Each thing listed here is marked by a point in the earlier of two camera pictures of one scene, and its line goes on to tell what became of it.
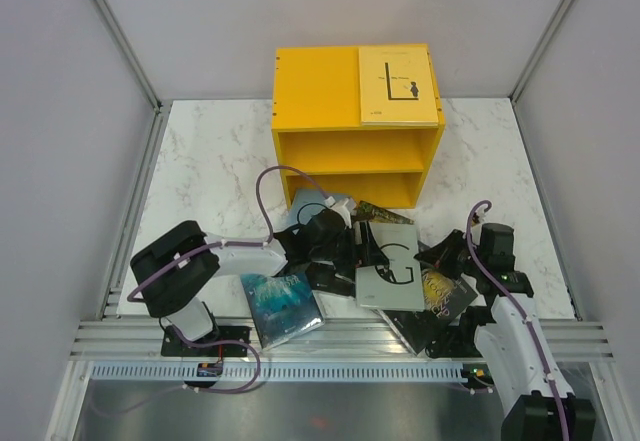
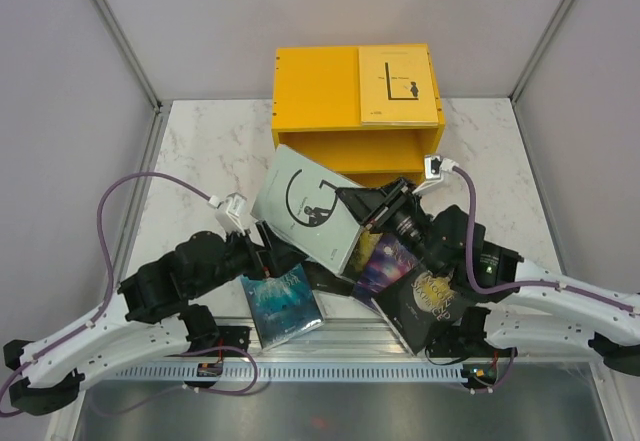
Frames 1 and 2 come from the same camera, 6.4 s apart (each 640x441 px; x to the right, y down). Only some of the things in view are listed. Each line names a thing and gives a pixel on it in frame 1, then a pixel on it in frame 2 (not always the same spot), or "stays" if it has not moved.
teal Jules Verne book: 283,306 stays
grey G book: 398,284 -> 298,200
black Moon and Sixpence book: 445,296 stays
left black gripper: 369,253 -> 277,256
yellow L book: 397,86 stays
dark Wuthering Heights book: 322,277 stays
